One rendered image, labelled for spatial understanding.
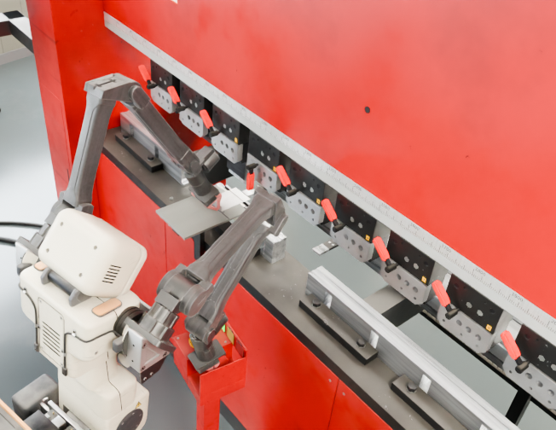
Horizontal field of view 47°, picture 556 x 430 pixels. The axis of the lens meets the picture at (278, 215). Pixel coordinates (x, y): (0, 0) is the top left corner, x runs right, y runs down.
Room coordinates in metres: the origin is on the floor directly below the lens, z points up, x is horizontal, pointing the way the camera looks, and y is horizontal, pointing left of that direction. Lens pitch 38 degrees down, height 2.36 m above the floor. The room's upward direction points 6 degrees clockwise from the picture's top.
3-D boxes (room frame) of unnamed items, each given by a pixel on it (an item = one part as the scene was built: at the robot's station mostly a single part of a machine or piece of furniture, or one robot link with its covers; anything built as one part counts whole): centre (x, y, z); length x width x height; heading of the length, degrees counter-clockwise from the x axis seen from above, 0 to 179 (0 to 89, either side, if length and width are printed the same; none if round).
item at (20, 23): (2.61, 1.24, 1.17); 0.40 x 0.24 x 0.07; 43
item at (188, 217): (1.75, 0.26, 1.00); 0.26 x 0.18 x 0.01; 133
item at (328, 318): (1.37, -0.22, 0.89); 0.30 x 0.05 x 0.03; 43
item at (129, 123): (2.25, 0.53, 0.92); 0.50 x 0.06 x 0.10; 43
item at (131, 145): (2.25, 0.61, 0.89); 0.30 x 0.05 x 0.03; 43
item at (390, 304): (1.68, -0.53, 0.81); 0.64 x 0.08 x 0.14; 133
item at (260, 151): (1.72, 0.04, 1.26); 0.15 x 0.09 x 0.17; 43
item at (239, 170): (1.85, 0.15, 1.13); 0.10 x 0.02 x 0.10; 43
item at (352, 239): (1.43, -0.24, 1.26); 0.15 x 0.09 x 0.17; 43
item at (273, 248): (1.81, 0.12, 0.92); 0.39 x 0.06 x 0.10; 43
